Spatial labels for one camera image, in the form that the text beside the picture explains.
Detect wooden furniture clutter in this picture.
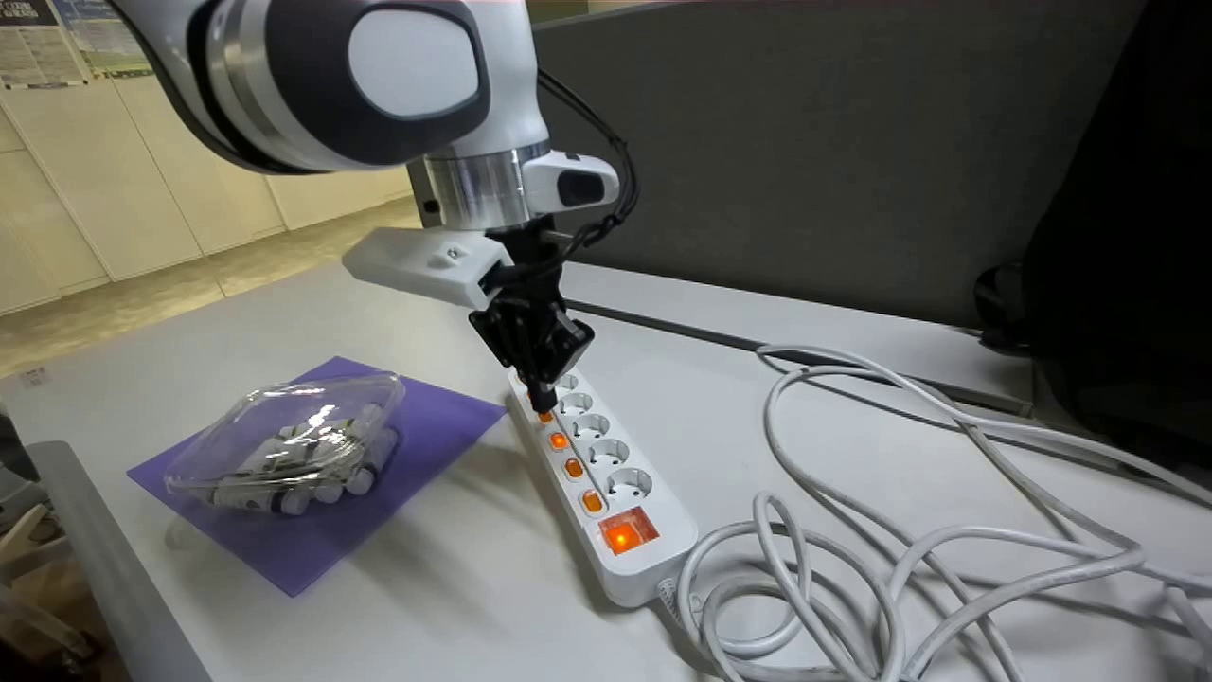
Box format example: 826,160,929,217
0,411,106,682

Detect white wall cabinets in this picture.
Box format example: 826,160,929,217
0,0,419,317

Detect white power strip orange switches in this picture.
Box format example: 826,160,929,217
503,367,700,613

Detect clear bag of white parts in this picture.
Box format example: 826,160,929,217
162,367,408,522

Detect white power cord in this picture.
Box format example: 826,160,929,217
674,339,1212,682

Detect grey text poster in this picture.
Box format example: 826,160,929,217
0,0,82,92

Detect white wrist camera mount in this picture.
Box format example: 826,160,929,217
340,222,520,314

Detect pale green paper sheet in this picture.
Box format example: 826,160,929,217
53,0,152,84

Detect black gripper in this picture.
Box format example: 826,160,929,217
467,217,600,419

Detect grey desk partition panel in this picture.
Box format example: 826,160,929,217
527,0,1148,328

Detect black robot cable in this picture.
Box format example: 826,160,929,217
534,67,645,258

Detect purple cloth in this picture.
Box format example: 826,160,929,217
126,352,508,601

